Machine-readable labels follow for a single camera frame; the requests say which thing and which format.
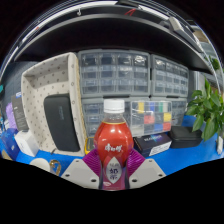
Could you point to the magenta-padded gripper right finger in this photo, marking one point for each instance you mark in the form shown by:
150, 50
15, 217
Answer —
148, 172

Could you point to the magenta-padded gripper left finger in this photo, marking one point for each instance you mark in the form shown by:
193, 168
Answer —
78, 173

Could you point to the red drink bottle white cap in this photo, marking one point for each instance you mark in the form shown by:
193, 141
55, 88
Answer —
113, 140

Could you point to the black box with white label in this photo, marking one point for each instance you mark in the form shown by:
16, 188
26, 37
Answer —
153, 144

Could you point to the yellow multimeter with red leads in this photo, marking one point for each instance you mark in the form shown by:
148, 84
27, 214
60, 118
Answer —
89, 145

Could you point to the black flat pouch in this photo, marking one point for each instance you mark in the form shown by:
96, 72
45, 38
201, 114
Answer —
185, 137

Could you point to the black zip case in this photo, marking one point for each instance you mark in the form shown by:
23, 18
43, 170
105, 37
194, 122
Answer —
61, 121

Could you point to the clear organiser box coloured parts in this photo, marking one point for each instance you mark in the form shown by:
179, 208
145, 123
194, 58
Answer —
151, 118

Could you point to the grey small-parts drawer cabinet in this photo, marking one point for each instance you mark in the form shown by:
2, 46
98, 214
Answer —
91, 115
179, 111
113, 73
170, 78

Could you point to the dark grey flat box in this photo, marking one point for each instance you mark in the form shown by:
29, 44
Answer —
19, 111

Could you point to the green potted plant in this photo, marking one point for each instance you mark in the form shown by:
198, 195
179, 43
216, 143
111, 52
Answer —
206, 110

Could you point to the beige dotted fabric bin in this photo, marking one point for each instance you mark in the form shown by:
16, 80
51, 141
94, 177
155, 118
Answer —
36, 83

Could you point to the grey pegboard panel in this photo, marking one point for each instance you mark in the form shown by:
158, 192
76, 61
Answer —
13, 76

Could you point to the white shelf unit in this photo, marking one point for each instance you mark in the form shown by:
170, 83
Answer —
213, 53

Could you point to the black overhead shelf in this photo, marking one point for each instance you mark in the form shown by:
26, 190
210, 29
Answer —
110, 33

